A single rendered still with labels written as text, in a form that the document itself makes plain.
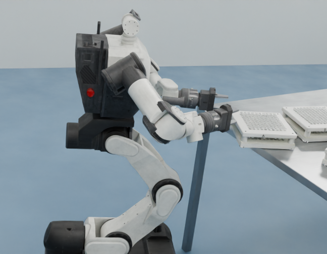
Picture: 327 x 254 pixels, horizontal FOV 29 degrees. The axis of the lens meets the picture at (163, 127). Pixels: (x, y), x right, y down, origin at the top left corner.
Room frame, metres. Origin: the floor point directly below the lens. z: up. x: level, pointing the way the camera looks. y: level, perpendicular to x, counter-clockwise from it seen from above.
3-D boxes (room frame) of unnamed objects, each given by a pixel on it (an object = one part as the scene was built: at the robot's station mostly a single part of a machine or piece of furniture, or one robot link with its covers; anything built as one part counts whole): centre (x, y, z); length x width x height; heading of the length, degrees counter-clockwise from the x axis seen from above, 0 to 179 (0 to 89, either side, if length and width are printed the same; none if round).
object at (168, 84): (2.67, 0.01, 0.98); 0.13 x 0.07 x 0.09; 26
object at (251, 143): (2.61, -0.44, 0.85); 0.24 x 0.24 x 0.02; 11
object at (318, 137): (2.77, -0.71, 0.85); 0.24 x 0.24 x 0.02; 21
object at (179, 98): (2.62, -0.03, 0.96); 0.11 x 0.11 x 0.11; 3
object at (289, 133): (2.61, -0.44, 0.90); 0.25 x 0.24 x 0.02; 11
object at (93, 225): (2.49, 0.20, 0.28); 0.21 x 0.20 x 0.13; 101
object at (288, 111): (2.77, -0.71, 0.90); 0.25 x 0.24 x 0.02; 21
